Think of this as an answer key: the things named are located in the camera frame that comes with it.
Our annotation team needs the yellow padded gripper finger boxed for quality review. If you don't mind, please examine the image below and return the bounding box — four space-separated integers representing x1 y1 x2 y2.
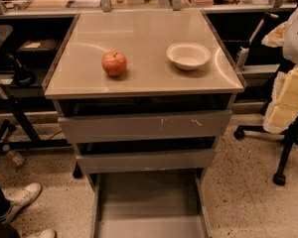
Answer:
263 65 298 134

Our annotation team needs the red apple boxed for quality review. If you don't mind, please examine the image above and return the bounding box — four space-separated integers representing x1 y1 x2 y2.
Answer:
101 51 127 77

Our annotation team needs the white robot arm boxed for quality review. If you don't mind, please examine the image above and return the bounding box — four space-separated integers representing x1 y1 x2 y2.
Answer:
263 7 298 134

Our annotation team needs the grey middle drawer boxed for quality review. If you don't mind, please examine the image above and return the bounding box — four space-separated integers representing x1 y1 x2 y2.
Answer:
76 149 216 174

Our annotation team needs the grey drawer cabinet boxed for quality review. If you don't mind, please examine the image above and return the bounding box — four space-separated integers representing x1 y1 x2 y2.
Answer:
42 9 247 238

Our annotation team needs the grey open bottom drawer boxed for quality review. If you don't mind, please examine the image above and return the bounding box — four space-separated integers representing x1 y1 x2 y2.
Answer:
90 170 213 238

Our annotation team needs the grey top drawer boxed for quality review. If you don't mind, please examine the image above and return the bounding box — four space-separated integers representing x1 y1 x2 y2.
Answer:
59 110 231 143

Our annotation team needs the black office chair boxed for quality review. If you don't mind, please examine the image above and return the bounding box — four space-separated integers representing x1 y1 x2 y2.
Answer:
233 117 298 185

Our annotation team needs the white paper bowl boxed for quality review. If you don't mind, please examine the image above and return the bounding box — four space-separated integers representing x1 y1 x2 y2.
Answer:
166 43 211 71

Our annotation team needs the black box with label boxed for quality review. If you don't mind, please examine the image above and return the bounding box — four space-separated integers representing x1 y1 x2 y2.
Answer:
17 39 60 68

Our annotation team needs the black handheld device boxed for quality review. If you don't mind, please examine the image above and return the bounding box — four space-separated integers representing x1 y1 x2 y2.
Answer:
7 54 36 86

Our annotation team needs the clear plastic bottle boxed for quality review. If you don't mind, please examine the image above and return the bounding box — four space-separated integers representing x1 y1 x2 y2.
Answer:
3 145 25 168

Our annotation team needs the white sneaker lower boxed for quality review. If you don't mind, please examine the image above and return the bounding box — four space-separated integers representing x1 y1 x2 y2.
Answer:
26 228 57 238

